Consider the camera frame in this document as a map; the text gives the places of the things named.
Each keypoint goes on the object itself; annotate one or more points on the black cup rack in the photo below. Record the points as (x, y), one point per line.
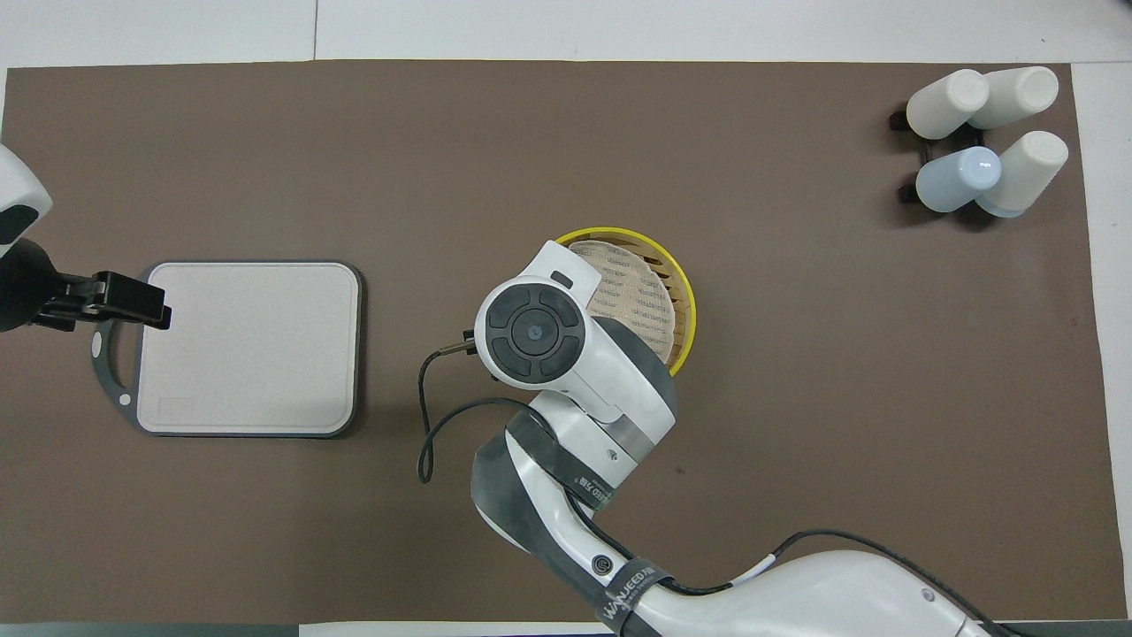
(902, 190)

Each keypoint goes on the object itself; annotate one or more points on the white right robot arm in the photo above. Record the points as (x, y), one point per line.
(601, 372)

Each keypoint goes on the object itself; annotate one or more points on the white perforated steamer liner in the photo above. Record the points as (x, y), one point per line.
(632, 292)

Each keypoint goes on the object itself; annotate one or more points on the white plastic cup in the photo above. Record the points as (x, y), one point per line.
(942, 104)
(1017, 93)
(1026, 168)

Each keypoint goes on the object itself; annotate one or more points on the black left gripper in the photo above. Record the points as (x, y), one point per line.
(75, 301)

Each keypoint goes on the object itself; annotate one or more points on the yellow rimmed bamboo steamer basket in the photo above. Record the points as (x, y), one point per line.
(689, 310)

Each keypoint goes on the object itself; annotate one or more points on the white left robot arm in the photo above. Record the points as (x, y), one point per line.
(18, 190)

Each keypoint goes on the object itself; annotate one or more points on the brown table mat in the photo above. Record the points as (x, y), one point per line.
(796, 265)

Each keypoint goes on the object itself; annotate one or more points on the light blue plastic cup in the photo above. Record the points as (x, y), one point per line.
(955, 180)
(999, 211)

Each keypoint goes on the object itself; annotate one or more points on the white cutting board grey rim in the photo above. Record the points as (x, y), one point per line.
(265, 354)

